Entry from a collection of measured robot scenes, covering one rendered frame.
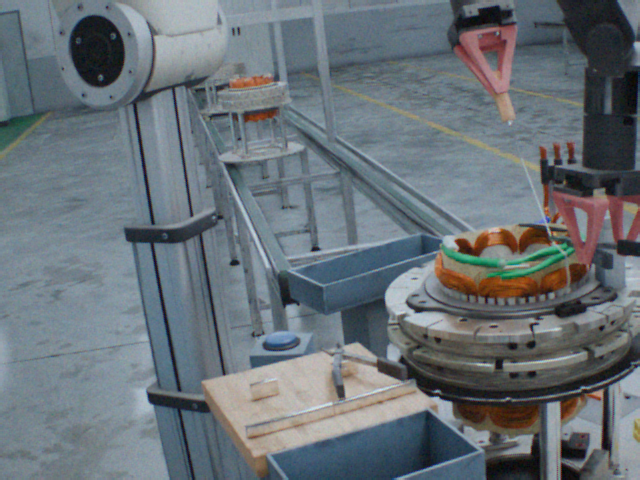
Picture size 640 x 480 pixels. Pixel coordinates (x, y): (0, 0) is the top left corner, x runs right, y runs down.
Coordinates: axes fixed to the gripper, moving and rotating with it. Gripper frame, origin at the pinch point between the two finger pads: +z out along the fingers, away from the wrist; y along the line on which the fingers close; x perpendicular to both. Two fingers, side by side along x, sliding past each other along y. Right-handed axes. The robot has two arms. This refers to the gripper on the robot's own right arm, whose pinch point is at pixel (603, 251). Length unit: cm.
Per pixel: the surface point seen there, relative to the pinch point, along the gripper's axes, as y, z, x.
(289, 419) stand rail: -34.3, 13.4, 6.2
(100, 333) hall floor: 26, 118, 349
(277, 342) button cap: -23.2, 15.6, 32.5
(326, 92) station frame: 134, 4, 312
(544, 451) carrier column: -3.4, 23.9, 3.5
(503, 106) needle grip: -1.5, -14.2, 15.9
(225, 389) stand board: -35.7, 14.7, 19.0
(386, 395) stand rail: -24.2, 12.6, 5.0
